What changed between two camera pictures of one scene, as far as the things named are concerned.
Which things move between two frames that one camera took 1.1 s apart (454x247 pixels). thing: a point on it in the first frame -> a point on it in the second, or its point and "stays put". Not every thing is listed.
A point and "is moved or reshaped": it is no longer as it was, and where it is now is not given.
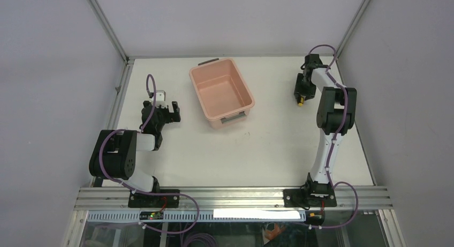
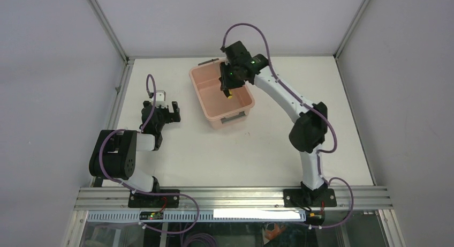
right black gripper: [303, 90] -> [231, 80]
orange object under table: [271, 235] stays put
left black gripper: [161, 114] stays put
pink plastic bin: [221, 91] stays put
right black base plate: [297, 197] stays put
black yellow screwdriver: [300, 100] is moved or reshaped
